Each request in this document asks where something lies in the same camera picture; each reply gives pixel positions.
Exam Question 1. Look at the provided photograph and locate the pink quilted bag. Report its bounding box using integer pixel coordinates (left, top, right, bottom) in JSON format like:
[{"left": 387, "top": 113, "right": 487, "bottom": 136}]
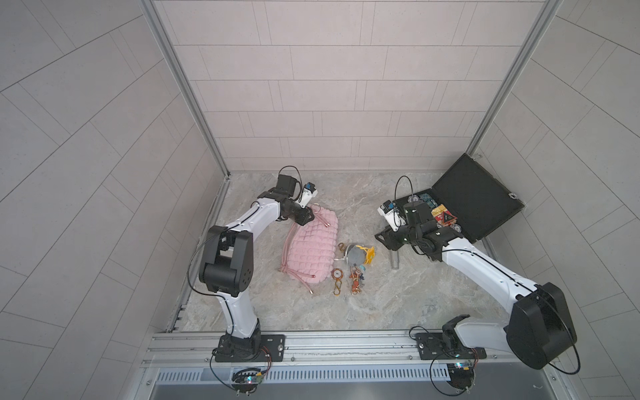
[{"left": 279, "top": 204, "right": 338, "bottom": 294}]

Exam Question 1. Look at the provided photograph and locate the grey yellow plush keychain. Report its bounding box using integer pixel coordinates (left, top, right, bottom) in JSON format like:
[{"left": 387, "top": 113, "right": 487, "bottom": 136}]
[{"left": 331, "top": 243, "right": 376, "bottom": 297}]

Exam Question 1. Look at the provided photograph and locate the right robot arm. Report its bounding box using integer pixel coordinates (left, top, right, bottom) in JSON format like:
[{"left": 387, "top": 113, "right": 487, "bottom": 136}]
[{"left": 375, "top": 201, "right": 578, "bottom": 370}]

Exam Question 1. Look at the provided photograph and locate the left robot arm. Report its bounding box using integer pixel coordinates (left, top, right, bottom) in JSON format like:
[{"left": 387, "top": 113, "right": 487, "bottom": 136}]
[{"left": 198, "top": 173, "right": 317, "bottom": 353}]

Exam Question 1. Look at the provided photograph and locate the silver metal cylinder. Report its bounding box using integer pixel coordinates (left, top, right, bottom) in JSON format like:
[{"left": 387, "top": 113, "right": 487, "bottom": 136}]
[{"left": 389, "top": 251, "right": 400, "bottom": 271}]

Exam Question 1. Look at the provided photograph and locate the small tape roll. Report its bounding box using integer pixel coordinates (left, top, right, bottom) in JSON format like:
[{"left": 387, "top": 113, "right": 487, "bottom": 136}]
[{"left": 332, "top": 268, "right": 343, "bottom": 281}]

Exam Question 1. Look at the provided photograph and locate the black open case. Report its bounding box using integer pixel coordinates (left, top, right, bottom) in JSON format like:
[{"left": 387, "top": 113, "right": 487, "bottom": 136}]
[{"left": 392, "top": 154, "right": 524, "bottom": 243}]

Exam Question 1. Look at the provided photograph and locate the right circuit board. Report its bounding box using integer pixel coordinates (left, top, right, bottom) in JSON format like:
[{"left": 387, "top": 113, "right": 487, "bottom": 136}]
[{"left": 447, "top": 363, "right": 476, "bottom": 391}]

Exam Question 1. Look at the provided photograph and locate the circuit board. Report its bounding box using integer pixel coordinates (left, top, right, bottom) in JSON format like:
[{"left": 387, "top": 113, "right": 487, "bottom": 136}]
[
  {"left": 447, "top": 363, "right": 476, "bottom": 391},
  {"left": 232, "top": 368, "right": 267, "bottom": 392}
]

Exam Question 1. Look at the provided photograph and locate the left circuit board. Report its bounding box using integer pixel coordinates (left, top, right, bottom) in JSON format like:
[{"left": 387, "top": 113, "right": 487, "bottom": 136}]
[{"left": 232, "top": 368, "right": 267, "bottom": 392}]

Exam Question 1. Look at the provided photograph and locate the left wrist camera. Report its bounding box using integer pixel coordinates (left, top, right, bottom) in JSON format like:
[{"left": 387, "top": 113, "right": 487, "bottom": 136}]
[{"left": 298, "top": 183, "right": 318, "bottom": 208}]

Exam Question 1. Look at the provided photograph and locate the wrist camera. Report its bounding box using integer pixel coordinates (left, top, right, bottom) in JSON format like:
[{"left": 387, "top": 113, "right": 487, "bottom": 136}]
[
  {"left": 378, "top": 200, "right": 406, "bottom": 232},
  {"left": 298, "top": 183, "right": 318, "bottom": 208}
]

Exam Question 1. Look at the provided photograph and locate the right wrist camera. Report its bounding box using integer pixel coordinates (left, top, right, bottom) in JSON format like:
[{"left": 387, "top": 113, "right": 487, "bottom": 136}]
[{"left": 378, "top": 200, "right": 406, "bottom": 232}]

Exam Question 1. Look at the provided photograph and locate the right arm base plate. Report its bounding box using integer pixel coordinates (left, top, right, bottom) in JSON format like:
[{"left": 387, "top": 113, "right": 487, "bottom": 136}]
[{"left": 408, "top": 314, "right": 487, "bottom": 360}]

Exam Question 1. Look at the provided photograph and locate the aluminium rail frame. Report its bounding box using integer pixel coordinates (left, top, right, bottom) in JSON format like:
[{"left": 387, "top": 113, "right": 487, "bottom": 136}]
[{"left": 123, "top": 329, "right": 574, "bottom": 399}]

